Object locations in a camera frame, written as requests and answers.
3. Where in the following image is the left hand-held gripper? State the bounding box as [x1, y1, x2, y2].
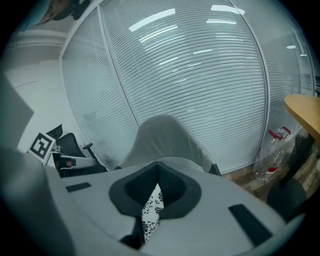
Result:
[29, 132, 97, 172]

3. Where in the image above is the black office chair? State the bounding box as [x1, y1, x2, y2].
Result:
[46, 123, 109, 176]

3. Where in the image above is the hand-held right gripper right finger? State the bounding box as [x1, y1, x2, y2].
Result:
[141, 161, 305, 256]

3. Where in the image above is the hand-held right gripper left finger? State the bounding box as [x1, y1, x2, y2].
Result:
[46, 161, 159, 256]

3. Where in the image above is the round floral black white cushion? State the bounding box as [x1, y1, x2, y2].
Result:
[141, 183, 165, 242]

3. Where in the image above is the grey armchair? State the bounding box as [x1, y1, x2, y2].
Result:
[114, 114, 222, 177]

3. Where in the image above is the round wooden table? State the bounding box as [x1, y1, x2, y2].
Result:
[266, 94, 320, 223]

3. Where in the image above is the clear plastic jug red cap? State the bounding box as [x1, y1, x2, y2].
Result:
[253, 126, 292, 183]

